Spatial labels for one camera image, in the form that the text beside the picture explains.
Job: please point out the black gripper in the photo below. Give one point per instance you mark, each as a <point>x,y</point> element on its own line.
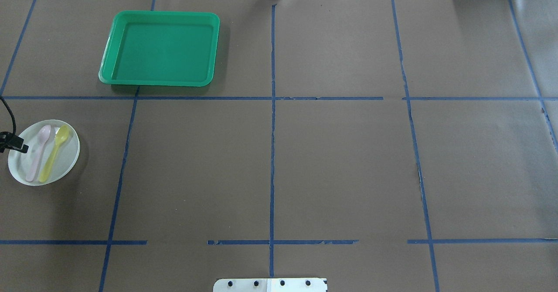
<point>15,143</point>

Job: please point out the white mast base plate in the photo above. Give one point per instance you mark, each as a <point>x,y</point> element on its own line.
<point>271,285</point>

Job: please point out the pink plastic spoon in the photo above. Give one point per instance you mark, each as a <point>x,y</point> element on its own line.
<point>42,137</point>

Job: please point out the green plastic tray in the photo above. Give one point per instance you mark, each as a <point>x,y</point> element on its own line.
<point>161,48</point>

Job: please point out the pale green round plate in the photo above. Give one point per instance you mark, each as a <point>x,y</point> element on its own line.
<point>19,163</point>

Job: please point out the yellow plastic spoon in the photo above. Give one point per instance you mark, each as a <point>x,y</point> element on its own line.
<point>60,137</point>

